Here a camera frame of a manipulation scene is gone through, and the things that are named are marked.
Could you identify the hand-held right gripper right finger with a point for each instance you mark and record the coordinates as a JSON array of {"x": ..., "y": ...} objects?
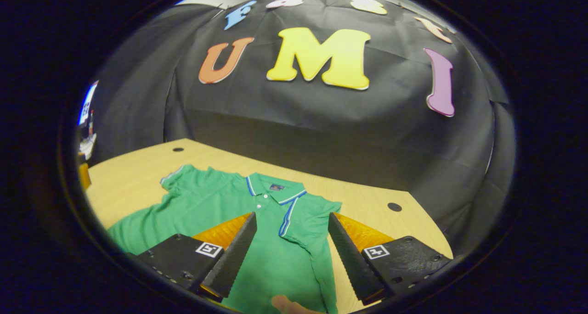
[{"x": 351, "y": 263}]

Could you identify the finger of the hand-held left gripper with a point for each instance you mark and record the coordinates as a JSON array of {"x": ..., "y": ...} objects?
[{"x": 85, "y": 176}]

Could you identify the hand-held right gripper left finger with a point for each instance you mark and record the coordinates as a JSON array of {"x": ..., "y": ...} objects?
[{"x": 234, "y": 259}]

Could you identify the green T-shirt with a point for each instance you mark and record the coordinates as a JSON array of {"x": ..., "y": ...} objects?
[{"x": 275, "y": 259}]

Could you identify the bright white blue screen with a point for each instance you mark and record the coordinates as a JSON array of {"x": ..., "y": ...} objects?
[{"x": 87, "y": 103}]

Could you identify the black backdrop cloth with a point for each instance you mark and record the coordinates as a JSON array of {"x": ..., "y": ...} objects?
[{"x": 344, "y": 135}]

